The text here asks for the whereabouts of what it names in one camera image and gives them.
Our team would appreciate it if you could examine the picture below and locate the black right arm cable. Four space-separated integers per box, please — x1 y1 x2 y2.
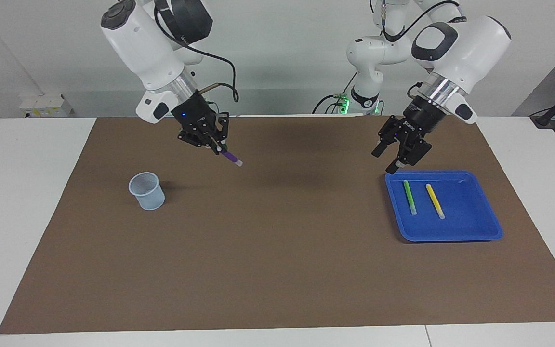
155 0 239 103

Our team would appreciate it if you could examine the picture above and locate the white wall socket box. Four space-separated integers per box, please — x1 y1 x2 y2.
20 94 73 118

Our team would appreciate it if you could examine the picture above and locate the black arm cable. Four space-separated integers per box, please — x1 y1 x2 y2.
371 0 466 99
155 0 239 103

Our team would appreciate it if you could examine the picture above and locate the blue plastic tray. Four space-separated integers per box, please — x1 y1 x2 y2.
384 170 503 242

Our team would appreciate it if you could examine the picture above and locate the black left base cable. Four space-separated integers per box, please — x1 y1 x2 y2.
312 72 360 115

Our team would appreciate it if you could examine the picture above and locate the yellow pen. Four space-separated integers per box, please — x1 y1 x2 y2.
425 183 447 220

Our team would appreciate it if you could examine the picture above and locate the translucent mesh pen cup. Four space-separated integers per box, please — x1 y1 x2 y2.
128 172 166 211

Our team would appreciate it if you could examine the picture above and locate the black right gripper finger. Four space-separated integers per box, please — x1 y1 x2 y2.
216 113 232 150
200 131 224 156

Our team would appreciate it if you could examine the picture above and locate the purple pen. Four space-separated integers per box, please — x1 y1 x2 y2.
220 149 243 168

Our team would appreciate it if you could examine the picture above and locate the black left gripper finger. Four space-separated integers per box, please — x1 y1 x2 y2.
385 140 433 175
371 123 397 159

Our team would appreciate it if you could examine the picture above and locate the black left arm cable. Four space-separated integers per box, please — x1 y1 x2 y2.
371 0 466 99

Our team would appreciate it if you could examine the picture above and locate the green pen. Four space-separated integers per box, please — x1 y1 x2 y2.
403 180 418 216

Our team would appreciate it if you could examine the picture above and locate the brown table mat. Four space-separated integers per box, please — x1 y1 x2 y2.
0 115 555 334

